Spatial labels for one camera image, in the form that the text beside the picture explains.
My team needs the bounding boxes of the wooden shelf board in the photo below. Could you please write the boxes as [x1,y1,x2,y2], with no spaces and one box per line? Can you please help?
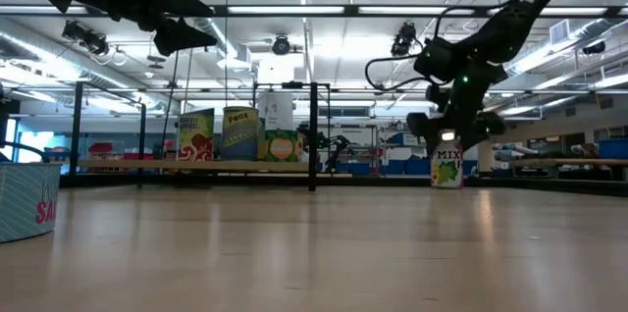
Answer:
[77,159,311,174]

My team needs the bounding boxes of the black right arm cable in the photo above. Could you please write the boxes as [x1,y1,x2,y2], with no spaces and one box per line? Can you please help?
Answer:
[363,3,497,92]

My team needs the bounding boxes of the red storage bin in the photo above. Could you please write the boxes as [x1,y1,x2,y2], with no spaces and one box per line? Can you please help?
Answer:
[86,142,115,161]

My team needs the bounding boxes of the round black ceiling camera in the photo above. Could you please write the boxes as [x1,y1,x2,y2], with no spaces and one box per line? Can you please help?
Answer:
[271,34,292,57]

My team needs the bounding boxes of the white mixed fruit can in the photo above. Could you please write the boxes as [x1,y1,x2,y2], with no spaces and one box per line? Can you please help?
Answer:
[430,138,465,190]

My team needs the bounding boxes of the peas can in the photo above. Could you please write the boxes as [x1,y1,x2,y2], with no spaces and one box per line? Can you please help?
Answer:
[221,105,261,162]

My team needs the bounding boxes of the green red spaghetti can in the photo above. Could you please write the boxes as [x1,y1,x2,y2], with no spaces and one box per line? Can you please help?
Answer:
[177,107,216,163]

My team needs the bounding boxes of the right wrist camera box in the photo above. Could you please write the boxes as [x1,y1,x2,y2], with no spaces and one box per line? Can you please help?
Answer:
[414,36,460,82]

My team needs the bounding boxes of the teal salmon can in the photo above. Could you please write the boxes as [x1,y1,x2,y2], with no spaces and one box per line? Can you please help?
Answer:
[0,162,64,244]

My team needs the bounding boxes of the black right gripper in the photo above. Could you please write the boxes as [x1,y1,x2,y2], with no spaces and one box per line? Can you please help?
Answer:
[405,59,509,157]

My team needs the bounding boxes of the black overhead crossbar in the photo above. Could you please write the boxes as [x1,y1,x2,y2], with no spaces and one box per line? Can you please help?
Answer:
[0,4,628,18]

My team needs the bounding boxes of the grey rolls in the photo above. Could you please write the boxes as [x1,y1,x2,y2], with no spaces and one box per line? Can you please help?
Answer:
[492,142,540,163]

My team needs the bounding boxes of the wooden bench top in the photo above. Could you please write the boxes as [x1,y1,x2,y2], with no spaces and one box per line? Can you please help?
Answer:
[509,157,628,169]

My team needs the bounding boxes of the green packet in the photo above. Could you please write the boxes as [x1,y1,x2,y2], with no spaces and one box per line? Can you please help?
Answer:
[263,128,302,164]

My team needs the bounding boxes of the blue storage bin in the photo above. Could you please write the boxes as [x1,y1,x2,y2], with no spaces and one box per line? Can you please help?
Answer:
[597,137,628,161]

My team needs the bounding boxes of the blue plastic crate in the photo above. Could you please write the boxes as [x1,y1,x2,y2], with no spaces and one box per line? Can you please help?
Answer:
[383,158,433,177]

